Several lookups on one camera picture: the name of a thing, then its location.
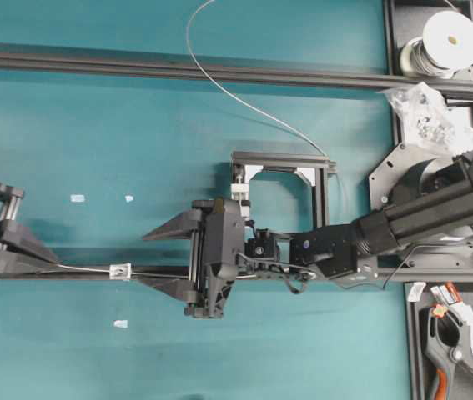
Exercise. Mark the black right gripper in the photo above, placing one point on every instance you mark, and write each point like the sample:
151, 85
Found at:
219, 239

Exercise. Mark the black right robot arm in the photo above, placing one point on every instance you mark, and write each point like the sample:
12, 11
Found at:
333, 250

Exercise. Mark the silver metal fitting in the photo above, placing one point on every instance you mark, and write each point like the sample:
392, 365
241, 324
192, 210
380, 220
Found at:
121, 272

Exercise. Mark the white label tag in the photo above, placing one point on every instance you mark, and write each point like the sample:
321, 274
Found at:
415, 292

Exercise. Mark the orange black spring clamp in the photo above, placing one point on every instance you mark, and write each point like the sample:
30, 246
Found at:
447, 338

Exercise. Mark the clear bag of screws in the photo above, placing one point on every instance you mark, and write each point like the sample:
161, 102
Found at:
427, 122

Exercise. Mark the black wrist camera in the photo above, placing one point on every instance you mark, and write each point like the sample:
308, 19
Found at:
264, 244

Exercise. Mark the white wire clamp block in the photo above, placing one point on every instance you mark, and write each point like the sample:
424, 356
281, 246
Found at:
240, 193

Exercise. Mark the small black square frame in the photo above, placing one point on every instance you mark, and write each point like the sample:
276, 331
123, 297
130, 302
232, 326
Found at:
315, 171

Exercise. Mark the upper black aluminium rail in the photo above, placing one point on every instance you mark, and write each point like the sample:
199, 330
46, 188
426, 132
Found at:
52, 59

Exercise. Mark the black aluminium rail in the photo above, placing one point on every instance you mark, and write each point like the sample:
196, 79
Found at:
52, 59
380, 276

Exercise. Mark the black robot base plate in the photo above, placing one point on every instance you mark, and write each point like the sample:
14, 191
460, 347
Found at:
386, 175

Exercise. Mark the lower black aluminium rail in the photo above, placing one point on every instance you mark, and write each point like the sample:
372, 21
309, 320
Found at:
380, 276

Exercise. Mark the white wire spool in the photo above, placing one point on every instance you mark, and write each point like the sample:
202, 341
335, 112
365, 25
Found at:
444, 48

